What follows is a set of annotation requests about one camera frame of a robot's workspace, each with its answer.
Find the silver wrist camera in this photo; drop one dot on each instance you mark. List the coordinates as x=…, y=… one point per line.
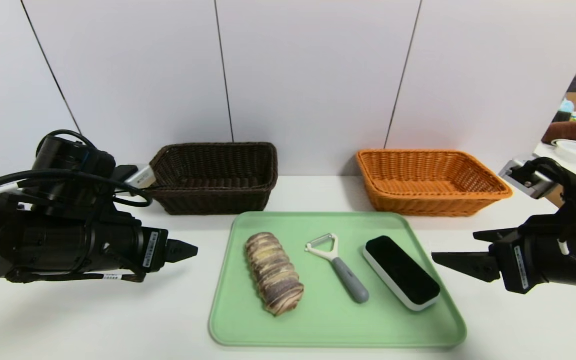
x=143, y=176
x=525, y=182

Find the light blue small object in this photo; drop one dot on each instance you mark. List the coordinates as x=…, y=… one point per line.
x=565, y=106

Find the light green plastic tray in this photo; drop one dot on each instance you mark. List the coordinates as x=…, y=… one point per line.
x=338, y=320

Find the marbled brown bread loaf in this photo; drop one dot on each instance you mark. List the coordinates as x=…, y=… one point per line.
x=273, y=272

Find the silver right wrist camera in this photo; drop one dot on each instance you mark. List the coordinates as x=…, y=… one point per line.
x=525, y=182

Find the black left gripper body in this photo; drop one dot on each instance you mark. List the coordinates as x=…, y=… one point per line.
x=153, y=250

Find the white plastic bowl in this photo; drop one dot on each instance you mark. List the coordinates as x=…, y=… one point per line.
x=573, y=147

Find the orange wicker basket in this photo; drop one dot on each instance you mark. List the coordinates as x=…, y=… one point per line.
x=428, y=202

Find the dark brown wicker basket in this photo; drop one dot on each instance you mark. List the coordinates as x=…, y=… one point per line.
x=213, y=200

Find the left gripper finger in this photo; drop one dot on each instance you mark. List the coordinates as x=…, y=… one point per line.
x=178, y=251

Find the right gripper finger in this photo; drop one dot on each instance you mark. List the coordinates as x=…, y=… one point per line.
x=498, y=235
x=468, y=265

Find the brown plush object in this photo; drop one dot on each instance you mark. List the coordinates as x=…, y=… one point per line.
x=565, y=132

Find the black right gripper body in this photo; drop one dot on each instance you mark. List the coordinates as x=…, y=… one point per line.
x=514, y=265

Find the white background table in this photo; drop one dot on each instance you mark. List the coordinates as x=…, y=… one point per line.
x=568, y=155

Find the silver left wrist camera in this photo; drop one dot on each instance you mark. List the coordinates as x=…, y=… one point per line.
x=143, y=176

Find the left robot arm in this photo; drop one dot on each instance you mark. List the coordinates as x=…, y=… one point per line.
x=73, y=160

